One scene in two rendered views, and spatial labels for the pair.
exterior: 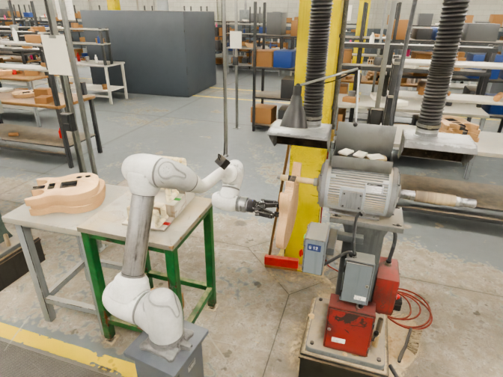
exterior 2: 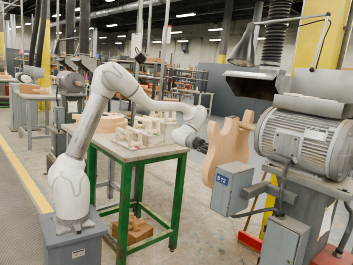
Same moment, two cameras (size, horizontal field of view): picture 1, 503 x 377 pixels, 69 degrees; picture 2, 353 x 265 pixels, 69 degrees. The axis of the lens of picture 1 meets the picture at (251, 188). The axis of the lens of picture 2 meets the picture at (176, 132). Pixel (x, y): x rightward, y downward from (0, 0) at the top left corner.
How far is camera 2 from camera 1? 0.95 m
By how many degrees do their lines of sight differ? 31
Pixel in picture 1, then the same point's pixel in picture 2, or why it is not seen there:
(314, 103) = (270, 47)
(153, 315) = (57, 183)
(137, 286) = (67, 163)
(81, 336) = not seen: hidden behind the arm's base
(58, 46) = (138, 39)
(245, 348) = not seen: outside the picture
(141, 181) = (95, 79)
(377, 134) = (338, 81)
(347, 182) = (286, 125)
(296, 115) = (241, 48)
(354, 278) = (274, 245)
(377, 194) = (318, 142)
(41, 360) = not seen: hidden behind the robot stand
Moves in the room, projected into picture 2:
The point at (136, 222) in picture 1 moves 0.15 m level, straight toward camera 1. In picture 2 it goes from (85, 112) to (68, 116)
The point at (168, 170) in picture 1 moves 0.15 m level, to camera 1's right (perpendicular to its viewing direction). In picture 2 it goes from (107, 66) to (131, 69)
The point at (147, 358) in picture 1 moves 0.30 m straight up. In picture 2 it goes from (46, 225) to (45, 167)
